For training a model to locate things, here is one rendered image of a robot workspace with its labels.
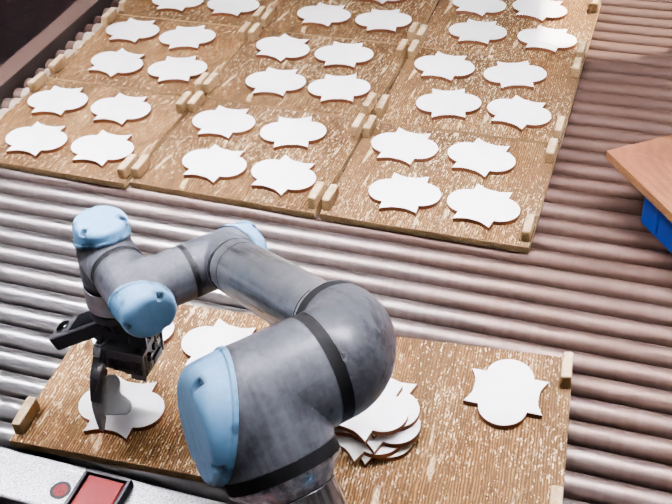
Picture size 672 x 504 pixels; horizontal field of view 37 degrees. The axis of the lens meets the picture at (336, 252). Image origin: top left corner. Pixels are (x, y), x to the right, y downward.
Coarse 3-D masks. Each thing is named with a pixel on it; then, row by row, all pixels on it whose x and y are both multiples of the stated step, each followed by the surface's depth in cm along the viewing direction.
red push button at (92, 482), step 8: (88, 480) 147; (96, 480) 147; (104, 480) 147; (88, 488) 146; (96, 488) 146; (104, 488) 146; (112, 488) 146; (120, 488) 146; (80, 496) 145; (88, 496) 145; (96, 496) 145; (104, 496) 145; (112, 496) 145
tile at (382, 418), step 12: (384, 396) 150; (396, 396) 149; (372, 408) 148; (384, 408) 148; (396, 408) 148; (348, 420) 146; (360, 420) 146; (372, 420) 146; (384, 420) 146; (396, 420) 146; (348, 432) 146; (360, 432) 144; (372, 432) 145; (384, 432) 144; (396, 432) 145
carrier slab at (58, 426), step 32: (192, 320) 172; (224, 320) 172; (256, 320) 172; (64, 384) 162; (160, 384) 161; (64, 416) 157; (32, 448) 153; (64, 448) 152; (96, 448) 151; (128, 448) 151; (160, 448) 151; (192, 480) 147
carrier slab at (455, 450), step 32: (416, 352) 164; (448, 352) 163; (480, 352) 163; (512, 352) 162; (448, 384) 158; (448, 416) 153; (544, 416) 152; (416, 448) 148; (448, 448) 148; (480, 448) 147; (512, 448) 147; (544, 448) 147; (352, 480) 144; (384, 480) 144; (416, 480) 144; (448, 480) 143; (480, 480) 143; (512, 480) 143; (544, 480) 142
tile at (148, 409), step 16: (128, 384) 160; (144, 384) 160; (80, 400) 158; (144, 400) 157; (160, 400) 157; (112, 416) 155; (128, 416) 155; (144, 416) 154; (160, 416) 154; (96, 432) 153; (112, 432) 153; (128, 432) 152
